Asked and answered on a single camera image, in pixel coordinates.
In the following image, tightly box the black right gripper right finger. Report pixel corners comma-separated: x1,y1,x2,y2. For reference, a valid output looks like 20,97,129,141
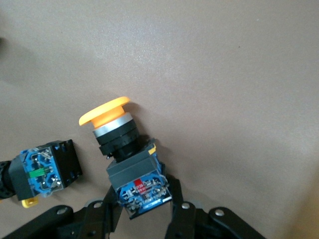
165,178,266,239

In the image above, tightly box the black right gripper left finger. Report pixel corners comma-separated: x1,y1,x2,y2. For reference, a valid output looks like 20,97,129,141
0,185,124,239

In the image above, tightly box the yellow mushroom push button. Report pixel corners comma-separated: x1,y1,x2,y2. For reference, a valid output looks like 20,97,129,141
78,96,174,220
0,139,83,209

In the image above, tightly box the brown table cover mat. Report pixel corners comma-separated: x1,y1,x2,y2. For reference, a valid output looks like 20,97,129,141
0,0,319,239

